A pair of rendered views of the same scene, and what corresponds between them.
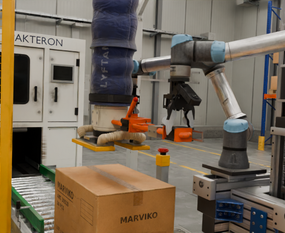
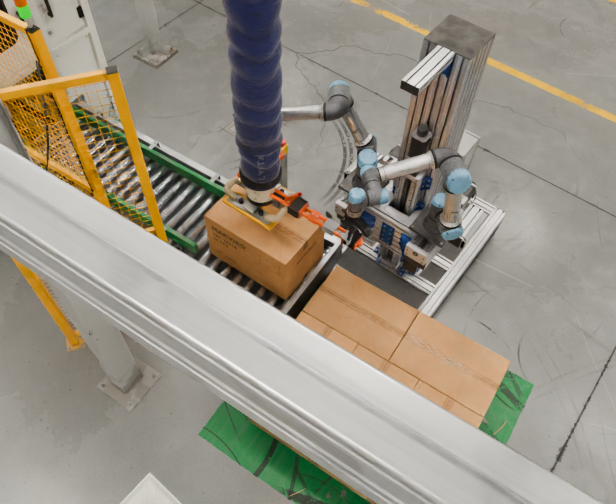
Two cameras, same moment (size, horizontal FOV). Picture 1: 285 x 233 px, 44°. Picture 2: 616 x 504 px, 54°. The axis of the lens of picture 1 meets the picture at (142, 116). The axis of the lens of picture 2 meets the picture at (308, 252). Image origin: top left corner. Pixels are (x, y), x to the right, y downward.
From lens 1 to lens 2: 2.55 m
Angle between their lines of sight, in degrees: 57
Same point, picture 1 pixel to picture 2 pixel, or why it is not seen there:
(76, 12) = not seen: outside the picture
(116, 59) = (271, 157)
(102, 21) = (256, 137)
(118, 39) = (272, 144)
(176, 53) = (355, 208)
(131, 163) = (147, 13)
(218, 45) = (384, 199)
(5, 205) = not seen: hidden behind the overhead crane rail
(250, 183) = not seen: hidden behind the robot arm
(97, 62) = (253, 163)
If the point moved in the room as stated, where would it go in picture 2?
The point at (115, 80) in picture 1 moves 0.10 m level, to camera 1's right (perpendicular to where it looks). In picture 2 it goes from (272, 171) to (289, 165)
